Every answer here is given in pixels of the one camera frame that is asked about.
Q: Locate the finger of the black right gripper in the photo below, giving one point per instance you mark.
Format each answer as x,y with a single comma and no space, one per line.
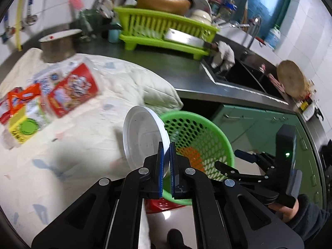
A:
234,174
251,158

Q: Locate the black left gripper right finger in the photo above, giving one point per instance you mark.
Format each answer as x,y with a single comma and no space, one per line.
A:
178,165

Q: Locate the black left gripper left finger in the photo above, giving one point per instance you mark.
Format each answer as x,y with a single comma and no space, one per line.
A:
153,185

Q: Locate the red instant noodle cup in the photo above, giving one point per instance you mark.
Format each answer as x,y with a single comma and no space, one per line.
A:
82,83

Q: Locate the yellow label plastic bottle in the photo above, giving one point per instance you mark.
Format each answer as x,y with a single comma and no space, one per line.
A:
25,123

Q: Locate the orange snack packet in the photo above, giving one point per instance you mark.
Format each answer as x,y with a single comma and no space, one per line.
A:
16,99

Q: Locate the green perforated trash basket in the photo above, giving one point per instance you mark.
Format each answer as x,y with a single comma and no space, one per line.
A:
199,140

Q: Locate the person's right hand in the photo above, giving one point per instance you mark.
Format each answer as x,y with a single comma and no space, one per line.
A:
287,213

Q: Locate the green cabinet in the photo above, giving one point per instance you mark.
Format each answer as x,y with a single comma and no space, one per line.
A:
254,130

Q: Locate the steel sink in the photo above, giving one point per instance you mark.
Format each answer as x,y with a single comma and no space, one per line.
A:
250,73

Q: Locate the round wooden cutting board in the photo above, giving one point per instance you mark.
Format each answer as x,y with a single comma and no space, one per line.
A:
293,80

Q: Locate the white dish rag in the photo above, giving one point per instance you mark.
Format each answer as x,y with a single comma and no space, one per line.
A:
224,58

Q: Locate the white quilted cloth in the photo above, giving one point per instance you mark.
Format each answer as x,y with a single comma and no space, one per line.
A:
45,175

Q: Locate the plastic water bottle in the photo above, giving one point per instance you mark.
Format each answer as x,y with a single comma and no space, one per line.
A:
273,37

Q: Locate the steel tray in rack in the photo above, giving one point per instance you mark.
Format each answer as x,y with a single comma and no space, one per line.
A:
177,36

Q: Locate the white milk carton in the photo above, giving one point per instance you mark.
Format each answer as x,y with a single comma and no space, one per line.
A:
50,76

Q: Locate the green dish rack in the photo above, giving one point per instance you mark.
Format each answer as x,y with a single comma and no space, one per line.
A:
149,28

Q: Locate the green utensil holder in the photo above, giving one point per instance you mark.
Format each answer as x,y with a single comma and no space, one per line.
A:
89,20

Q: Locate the brown bowl under pan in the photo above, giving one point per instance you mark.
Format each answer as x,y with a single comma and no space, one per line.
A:
177,7

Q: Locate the pink bottle brush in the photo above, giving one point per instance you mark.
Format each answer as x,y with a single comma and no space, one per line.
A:
76,4

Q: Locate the metal wall tap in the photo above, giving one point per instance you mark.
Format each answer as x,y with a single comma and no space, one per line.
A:
30,18

